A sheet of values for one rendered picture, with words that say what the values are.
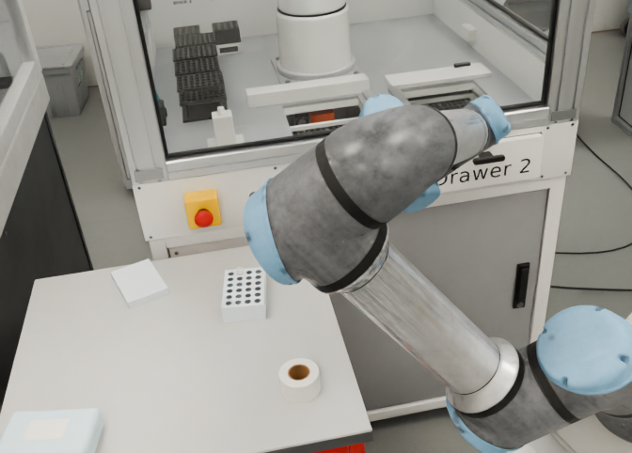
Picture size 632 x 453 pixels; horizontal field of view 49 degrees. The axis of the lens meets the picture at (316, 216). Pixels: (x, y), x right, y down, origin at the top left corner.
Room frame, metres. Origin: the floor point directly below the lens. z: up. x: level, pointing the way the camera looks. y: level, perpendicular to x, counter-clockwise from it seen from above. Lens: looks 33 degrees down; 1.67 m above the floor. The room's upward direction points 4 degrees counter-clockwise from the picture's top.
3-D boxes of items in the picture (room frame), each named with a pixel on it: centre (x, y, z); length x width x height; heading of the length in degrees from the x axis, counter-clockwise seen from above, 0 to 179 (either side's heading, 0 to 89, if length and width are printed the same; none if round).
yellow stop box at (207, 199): (1.30, 0.24, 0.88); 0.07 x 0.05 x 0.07; 98
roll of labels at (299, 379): (0.87, 0.05, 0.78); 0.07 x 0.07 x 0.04
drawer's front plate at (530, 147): (1.41, -0.39, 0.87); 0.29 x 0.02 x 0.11; 98
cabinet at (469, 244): (1.85, -0.06, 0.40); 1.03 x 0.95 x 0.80; 98
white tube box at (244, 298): (1.12, 0.16, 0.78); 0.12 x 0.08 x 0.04; 1
